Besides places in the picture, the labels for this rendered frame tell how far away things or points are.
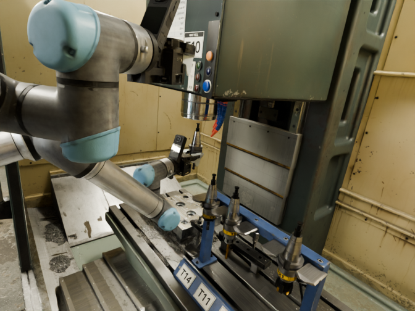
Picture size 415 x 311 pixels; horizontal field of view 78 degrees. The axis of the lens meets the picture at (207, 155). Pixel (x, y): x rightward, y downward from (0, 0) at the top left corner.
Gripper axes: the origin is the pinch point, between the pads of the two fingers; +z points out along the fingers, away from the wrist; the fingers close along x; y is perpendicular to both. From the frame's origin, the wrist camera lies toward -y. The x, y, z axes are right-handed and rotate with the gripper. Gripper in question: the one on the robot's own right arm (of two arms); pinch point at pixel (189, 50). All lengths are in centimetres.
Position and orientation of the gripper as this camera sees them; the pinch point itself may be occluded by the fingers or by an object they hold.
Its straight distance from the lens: 63.1
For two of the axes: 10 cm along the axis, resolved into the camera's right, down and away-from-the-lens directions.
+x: 9.3, 2.1, -3.2
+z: 3.6, -2.5, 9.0
